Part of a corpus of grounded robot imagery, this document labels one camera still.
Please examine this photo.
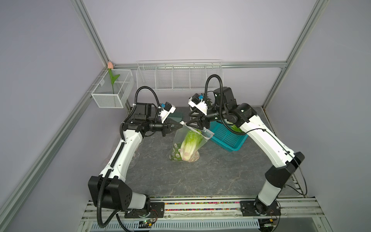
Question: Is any white mesh wall basket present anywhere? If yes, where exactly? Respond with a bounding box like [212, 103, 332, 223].
[91, 69, 134, 109]

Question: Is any chinese cabbage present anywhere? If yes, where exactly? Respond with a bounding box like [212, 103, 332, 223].
[180, 130, 204, 162]
[229, 124, 245, 135]

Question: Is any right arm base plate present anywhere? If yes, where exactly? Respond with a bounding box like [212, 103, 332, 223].
[240, 199, 281, 217]

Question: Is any teal plastic basket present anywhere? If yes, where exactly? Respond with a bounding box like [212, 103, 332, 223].
[209, 121, 248, 152]

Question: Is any artificial pink tulip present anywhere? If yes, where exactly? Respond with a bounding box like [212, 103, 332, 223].
[107, 61, 120, 94]

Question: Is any white wire wall rack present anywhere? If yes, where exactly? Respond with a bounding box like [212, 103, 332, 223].
[136, 60, 223, 90]

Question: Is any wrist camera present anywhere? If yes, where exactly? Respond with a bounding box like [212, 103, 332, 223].
[159, 101, 176, 124]
[188, 93, 208, 116]

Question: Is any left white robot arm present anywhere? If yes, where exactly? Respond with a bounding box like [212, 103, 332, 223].
[88, 86, 182, 228]

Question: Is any clear pink-dotted zipper bag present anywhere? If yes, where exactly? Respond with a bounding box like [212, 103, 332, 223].
[167, 124, 214, 162]

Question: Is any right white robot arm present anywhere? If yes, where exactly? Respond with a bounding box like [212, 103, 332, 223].
[187, 74, 305, 216]

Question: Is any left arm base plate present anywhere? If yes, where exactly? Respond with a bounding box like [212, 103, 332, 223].
[125, 202, 165, 219]

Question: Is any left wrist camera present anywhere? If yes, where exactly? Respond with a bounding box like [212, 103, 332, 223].
[159, 101, 176, 124]

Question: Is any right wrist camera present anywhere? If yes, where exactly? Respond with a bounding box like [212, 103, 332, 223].
[188, 93, 208, 116]

